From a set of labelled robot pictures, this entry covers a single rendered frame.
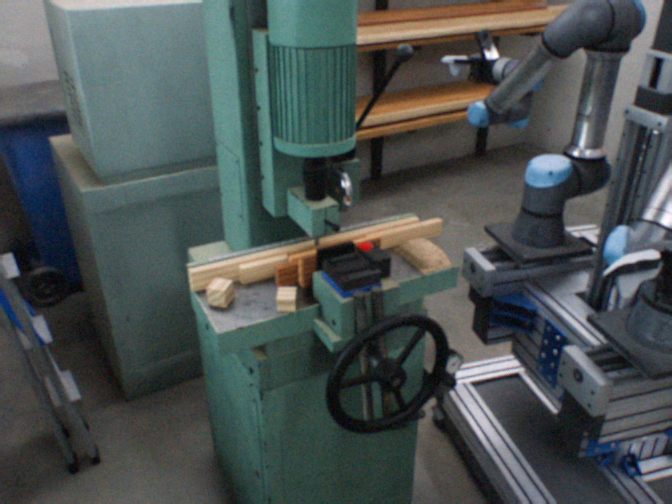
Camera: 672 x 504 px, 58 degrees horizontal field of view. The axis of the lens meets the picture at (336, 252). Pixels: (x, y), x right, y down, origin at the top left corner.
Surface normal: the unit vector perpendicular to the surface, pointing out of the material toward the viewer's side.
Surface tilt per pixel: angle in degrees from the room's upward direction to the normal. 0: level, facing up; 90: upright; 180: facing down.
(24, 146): 95
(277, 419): 90
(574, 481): 0
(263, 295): 0
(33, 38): 90
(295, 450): 90
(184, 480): 0
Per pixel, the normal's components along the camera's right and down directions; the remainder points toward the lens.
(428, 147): 0.51, 0.41
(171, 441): 0.00, -0.88
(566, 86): -0.85, 0.25
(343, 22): 0.72, 0.33
